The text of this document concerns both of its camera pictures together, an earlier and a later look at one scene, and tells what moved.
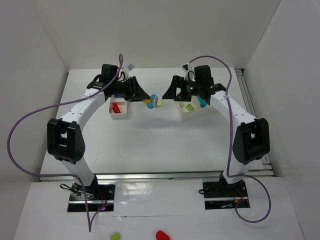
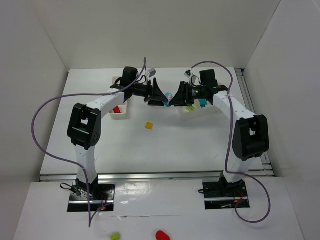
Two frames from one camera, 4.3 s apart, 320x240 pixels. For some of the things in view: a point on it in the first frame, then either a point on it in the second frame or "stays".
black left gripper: (131, 88) -> (150, 91)
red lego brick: (115, 108) stays
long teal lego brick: (202, 103) stays
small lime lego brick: (190, 107) stays
